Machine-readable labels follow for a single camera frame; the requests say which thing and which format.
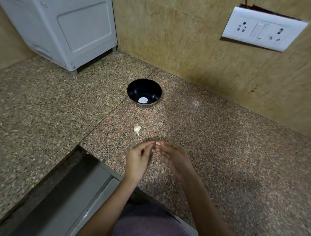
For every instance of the person's left hand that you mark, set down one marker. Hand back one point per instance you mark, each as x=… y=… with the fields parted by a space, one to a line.
x=136 y=163

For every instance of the person's right hand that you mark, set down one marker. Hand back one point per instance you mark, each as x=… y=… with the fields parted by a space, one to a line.
x=176 y=159

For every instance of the person's right thumb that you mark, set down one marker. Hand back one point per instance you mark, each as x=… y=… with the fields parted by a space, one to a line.
x=167 y=145

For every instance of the person's left thumb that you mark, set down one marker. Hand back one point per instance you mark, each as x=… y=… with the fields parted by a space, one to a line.
x=148 y=152

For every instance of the person's right forearm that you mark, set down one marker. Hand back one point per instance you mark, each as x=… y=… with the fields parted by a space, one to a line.
x=206 y=206

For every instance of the person's left forearm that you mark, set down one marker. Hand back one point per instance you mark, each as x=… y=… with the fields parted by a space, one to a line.
x=108 y=209

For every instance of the unpeeled garlic clove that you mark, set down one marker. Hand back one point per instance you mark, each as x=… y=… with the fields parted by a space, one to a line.
x=137 y=129

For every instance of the white garlic piece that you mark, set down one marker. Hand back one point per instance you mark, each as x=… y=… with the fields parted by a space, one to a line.
x=143 y=100

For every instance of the black bowl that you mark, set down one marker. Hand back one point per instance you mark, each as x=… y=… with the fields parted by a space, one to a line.
x=144 y=92

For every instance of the purple garment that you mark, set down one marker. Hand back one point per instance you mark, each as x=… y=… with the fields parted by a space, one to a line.
x=148 y=221

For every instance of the grey cabinet drawer front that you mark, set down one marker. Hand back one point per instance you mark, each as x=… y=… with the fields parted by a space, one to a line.
x=73 y=199

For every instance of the white appliance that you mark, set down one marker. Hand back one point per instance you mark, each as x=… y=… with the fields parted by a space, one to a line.
x=65 y=31

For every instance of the white wall socket plate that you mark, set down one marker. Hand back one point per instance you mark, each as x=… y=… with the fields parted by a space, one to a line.
x=263 y=29

